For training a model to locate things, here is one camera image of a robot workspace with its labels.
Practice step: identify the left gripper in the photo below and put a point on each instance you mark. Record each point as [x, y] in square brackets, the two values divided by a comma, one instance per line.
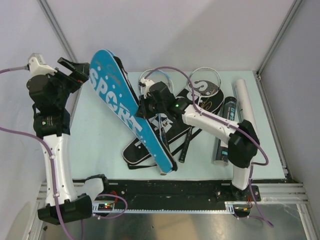
[80, 75]

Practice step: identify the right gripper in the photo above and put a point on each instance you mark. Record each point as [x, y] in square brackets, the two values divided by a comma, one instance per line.
[143, 112]

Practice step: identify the blue racket bag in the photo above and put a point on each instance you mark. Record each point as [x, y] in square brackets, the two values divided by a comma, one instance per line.
[108, 79]

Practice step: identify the black shuttlecock tube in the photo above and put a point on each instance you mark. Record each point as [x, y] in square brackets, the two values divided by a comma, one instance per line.
[220, 156]

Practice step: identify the white shuttlecock tube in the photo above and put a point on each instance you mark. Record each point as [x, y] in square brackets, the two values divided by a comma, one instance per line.
[244, 103]

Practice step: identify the blue racket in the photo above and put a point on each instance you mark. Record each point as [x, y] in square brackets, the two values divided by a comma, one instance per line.
[156, 76]

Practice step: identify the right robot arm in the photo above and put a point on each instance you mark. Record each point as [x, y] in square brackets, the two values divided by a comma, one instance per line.
[240, 137]

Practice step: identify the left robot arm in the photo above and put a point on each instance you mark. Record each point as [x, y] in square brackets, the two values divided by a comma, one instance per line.
[50, 88]

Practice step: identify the black racket bag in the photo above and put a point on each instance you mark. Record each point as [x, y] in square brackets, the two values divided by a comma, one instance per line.
[135, 153]

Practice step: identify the white racket left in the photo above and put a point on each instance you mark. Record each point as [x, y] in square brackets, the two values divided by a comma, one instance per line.
[168, 81]

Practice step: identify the white racket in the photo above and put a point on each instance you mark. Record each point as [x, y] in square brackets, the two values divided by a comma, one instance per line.
[168, 81]
[203, 88]

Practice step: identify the white racket right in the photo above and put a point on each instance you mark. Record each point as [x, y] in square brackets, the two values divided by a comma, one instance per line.
[203, 88]

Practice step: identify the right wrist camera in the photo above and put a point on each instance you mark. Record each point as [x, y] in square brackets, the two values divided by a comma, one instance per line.
[144, 86]

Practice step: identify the aluminium frame post left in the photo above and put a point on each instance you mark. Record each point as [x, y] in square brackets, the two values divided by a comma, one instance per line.
[54, 23]

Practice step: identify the aluminium frame post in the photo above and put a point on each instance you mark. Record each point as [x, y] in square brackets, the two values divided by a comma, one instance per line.
[289, 18]
[54, 23]

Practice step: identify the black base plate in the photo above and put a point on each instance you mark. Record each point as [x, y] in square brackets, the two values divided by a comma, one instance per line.
[169, 202]

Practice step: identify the white cable duct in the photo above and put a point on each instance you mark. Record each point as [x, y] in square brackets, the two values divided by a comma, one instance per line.
[222, 207]

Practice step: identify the aluminium rail right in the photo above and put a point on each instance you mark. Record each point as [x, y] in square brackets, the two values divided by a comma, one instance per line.
[289, 179]

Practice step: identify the aluminium frame post right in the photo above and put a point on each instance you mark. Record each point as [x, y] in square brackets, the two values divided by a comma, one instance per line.
[289, 18]

